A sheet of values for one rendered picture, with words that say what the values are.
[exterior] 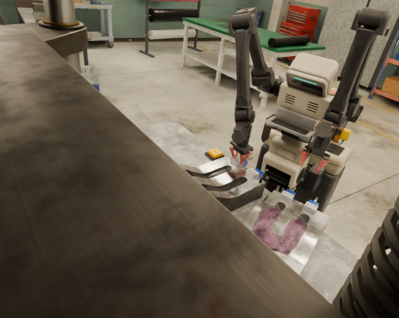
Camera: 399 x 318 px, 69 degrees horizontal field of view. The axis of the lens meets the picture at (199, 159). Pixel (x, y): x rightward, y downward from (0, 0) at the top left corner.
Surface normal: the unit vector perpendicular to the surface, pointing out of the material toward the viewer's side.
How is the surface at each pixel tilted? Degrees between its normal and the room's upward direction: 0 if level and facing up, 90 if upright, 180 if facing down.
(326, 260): 0
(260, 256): 0
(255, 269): 0
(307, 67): 43
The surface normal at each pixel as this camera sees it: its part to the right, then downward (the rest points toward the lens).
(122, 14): 0.51, 0.51
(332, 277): 0.11, -0.84
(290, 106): -0.64, 0.48
